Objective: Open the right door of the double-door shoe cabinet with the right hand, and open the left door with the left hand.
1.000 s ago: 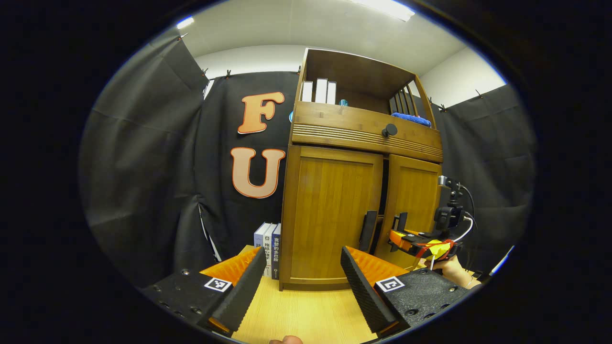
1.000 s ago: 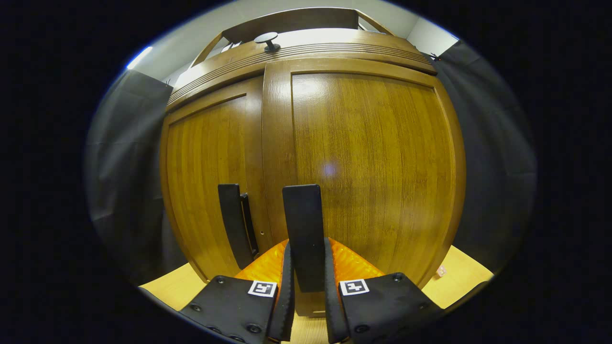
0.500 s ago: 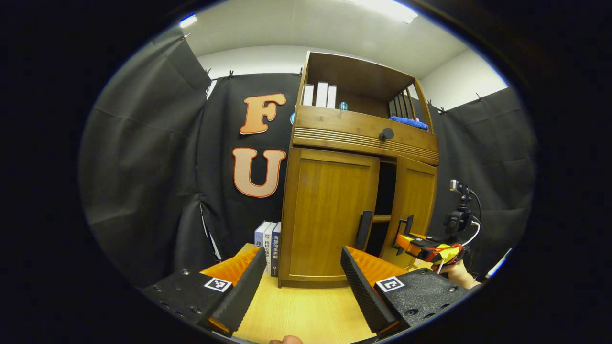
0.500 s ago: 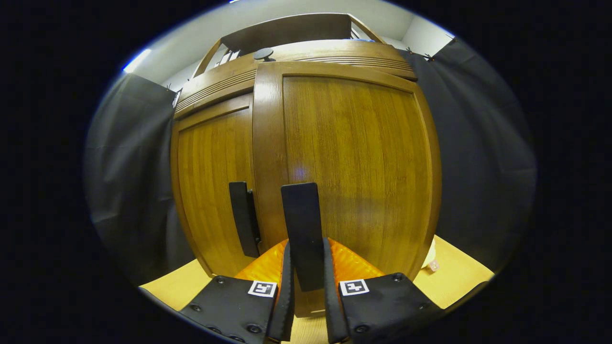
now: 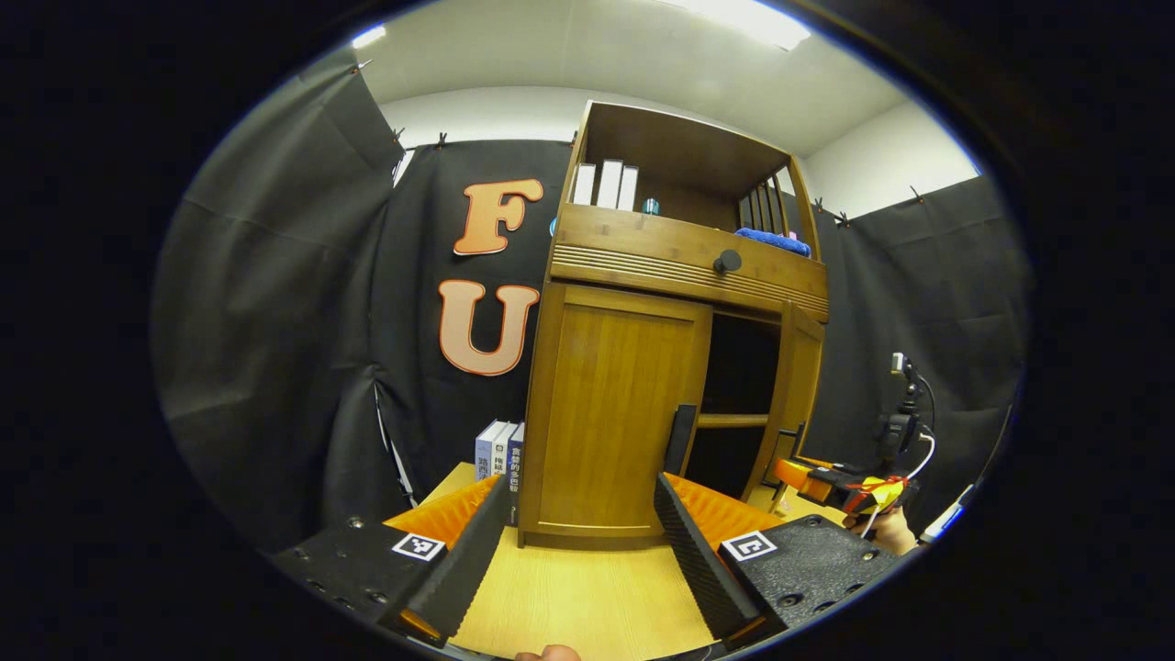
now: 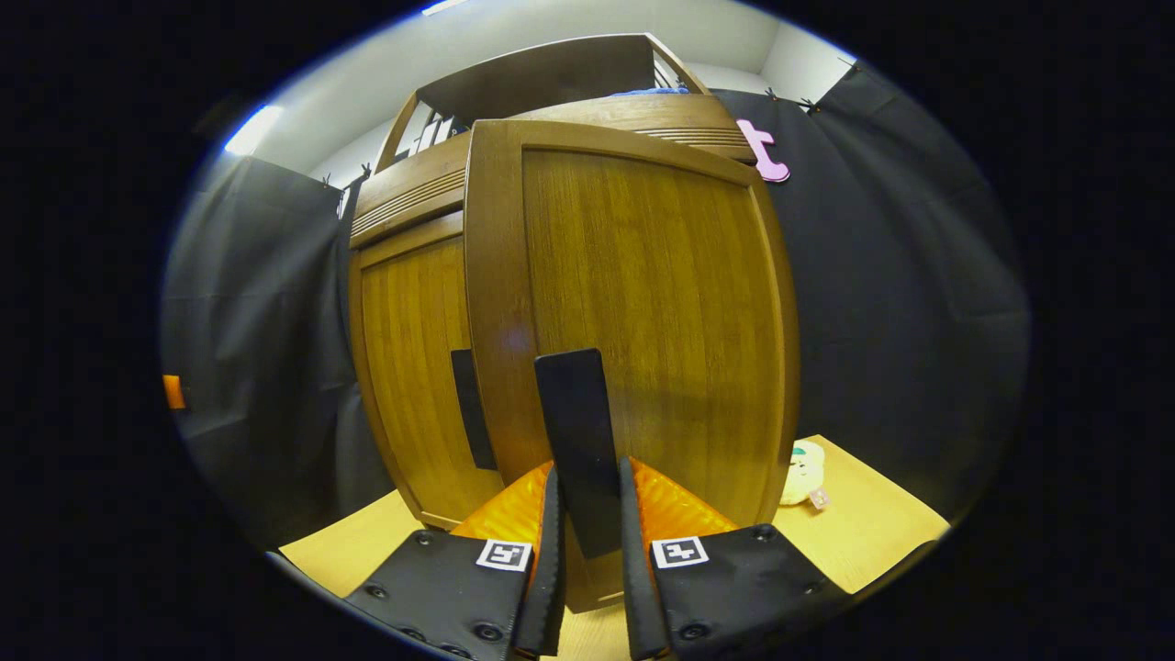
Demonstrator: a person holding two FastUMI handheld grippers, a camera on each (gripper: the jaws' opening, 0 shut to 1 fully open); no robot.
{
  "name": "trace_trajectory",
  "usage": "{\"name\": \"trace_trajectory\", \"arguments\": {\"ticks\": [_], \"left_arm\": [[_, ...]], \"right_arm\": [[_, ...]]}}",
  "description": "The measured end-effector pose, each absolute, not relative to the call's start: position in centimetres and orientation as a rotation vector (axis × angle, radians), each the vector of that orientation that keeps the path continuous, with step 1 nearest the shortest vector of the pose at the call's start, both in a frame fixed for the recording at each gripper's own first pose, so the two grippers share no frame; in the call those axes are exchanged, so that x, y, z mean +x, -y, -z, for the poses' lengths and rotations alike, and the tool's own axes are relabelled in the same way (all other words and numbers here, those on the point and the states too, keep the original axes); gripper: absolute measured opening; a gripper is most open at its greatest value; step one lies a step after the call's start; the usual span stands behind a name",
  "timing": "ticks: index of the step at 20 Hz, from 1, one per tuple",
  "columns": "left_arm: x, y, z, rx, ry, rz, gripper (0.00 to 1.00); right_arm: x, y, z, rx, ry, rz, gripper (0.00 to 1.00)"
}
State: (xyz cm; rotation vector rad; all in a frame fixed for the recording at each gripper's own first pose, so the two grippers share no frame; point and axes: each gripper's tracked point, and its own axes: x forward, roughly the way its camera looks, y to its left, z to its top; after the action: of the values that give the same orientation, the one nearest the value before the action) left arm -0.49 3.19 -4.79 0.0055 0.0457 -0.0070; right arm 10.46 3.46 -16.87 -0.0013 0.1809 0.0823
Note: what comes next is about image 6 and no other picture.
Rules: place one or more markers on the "cream plush toy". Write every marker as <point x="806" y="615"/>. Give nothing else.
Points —
<point x="800" y="473"/>

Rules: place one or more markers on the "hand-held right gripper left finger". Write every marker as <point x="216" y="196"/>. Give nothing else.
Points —
<point x="551" y="569"/>

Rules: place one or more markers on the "wooden double-door shoe cabinet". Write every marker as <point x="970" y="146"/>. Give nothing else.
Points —
<point x="551" y="73"/>

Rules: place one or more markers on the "black backdrop cloth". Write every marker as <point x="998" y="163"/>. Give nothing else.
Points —
<point x="900" y="275"/>

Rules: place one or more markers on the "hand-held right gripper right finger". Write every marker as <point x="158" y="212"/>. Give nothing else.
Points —
<point x="633" y="569"/>

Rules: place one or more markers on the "blue towel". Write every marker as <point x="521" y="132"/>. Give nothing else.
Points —
<point x="652" y="91"/>

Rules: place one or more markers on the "wooden shoe cabinet door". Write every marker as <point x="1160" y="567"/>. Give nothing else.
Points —
<point x="661" y="303"/>
<point x="413" y="367"/>

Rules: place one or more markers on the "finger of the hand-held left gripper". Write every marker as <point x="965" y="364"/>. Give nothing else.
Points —
<point x="173" y="392"/>

